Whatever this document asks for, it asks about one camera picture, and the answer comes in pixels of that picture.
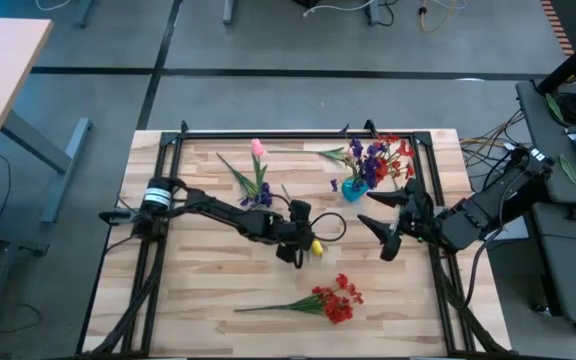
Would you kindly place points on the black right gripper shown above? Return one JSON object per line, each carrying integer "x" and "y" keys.
{"x": 418, "y": 210}

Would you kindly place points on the yellow artificial tulip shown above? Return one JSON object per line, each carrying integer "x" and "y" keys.
{"x": 317, "y": 248}

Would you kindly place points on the fallen purple blossom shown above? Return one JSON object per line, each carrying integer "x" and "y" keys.
{"x": 334, "y": 185}

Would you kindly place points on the orange ribbed floor strip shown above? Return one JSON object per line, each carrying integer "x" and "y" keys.
{"x": 557, "y": 27}

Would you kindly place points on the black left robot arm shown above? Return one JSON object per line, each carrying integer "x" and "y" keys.
{"x": 228, "y": 212}

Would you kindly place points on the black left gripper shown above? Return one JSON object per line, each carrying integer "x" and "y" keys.
{"x": 290, "y": 232}

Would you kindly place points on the blue textured glass vase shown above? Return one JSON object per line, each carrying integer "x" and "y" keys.
{"x": 353, "y": 191}

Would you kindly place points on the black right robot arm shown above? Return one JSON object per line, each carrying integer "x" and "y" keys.
{"x": 488, "y": 210}

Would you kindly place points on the red artificial flower bunch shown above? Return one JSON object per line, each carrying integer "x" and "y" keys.
{"x": 405, "y": 149}
{"x": 335, "y": 307}

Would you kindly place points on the black aluminium table frame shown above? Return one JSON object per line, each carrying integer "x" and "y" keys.
{"x": 218, "y": 135}

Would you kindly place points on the black diagonal post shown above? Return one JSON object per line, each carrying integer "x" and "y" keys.
{"x": 573, "y": 62}

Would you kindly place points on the purple artificial flower bunch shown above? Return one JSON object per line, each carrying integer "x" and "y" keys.
{"x": 370, "y": 167}
{"x": 264, "y": 196}

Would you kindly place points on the green loose leaf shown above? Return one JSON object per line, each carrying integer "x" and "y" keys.
{"x": 568, "y": 169}
{"x": 554, "y": 106}

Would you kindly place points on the grey metal table leg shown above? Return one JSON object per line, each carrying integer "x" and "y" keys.
{"x": 33, "y": 145}

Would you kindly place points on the dark grey side desk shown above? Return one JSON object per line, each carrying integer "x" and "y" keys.
{"x": 538, "y": 115}

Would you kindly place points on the grey desk leg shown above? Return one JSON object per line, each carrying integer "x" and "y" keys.
{"x": 84, "y": 12}
{"x": 373, "y": 12}
{"x": 227, "y": 12}

